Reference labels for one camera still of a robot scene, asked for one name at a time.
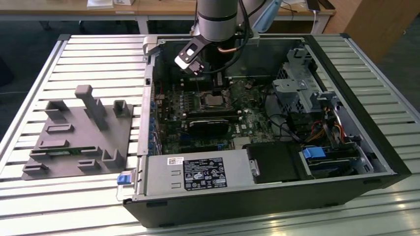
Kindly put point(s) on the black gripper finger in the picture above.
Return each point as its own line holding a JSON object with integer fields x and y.
{"x": 219, "y": 84}

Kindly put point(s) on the blue case latch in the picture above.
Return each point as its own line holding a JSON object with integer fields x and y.
{"x": 124, "y": 179}

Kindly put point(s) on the green motherboard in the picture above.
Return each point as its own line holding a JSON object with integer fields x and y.
{"x": 252, "y": 123}

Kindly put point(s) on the silver CPU green edge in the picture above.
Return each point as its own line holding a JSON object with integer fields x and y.
{"x": 214, "y": 100}

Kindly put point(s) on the green RAM stick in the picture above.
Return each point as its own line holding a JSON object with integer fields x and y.
{"x": 76, "y": 150}

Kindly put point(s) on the blue disk carrier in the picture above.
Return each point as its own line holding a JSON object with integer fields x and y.
{"x": 314, "y": 153}

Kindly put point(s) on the CPU socket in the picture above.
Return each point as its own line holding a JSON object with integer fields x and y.
{"x": 202, "y": 105}

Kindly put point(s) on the silver power supply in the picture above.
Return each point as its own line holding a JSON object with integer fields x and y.
{"x": 158, "y": 177}

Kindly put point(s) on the black PC case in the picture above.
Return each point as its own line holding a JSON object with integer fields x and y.
{"x": 263, "y": 206}

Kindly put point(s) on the black plastic shroud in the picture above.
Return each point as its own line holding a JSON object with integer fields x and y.
{"x": 275, "y": 162}

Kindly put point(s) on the black device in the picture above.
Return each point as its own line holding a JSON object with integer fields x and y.
{"x": 323, "y": 3}

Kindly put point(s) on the wooden cabinet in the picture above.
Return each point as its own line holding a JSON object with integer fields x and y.
{"x": 378, "y": 24}

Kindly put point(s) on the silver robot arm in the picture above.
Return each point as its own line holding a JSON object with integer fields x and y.
{"x": 216, "y": 19}

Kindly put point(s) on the silver coin battery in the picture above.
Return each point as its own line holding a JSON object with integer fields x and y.
{"x": 248, "y": 84}

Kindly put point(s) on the grey parts rack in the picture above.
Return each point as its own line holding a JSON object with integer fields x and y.
{"x": 82, "y": 137}

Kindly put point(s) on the white box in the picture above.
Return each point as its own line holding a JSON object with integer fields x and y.
{"x": 124, "y": 2}
{"x": 98, "y": 3}

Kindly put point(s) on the RAM slot black clips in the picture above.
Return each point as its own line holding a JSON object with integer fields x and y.
{"x": 203, "y": 87}
{"x": 203, "y": 81}

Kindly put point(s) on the silver finned heatsink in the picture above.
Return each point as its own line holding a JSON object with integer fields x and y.
{"x": 243, "y": 143}

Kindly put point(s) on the black graphics card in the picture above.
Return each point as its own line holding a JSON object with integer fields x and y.
{"x": 210, "y": 129}

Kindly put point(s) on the white camera black bracket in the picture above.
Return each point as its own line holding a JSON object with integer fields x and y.
{"x": 188, "y": 52}

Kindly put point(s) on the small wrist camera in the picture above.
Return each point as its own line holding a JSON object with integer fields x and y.
{"x": 196, "y": 68}

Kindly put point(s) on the metal drive cage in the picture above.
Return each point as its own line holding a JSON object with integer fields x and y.
{"x": 295, "y": 86}

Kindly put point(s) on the metal disk bay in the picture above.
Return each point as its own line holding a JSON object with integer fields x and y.
{"x": 364, "y": 163}

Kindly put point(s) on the RAM slot white clips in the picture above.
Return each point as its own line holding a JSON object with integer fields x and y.
{"x": 203, "y": 84}
{"x": 203, "y": 79}

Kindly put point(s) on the wooden desk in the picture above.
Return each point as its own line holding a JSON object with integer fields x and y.
{"x": 50, "y": 9}

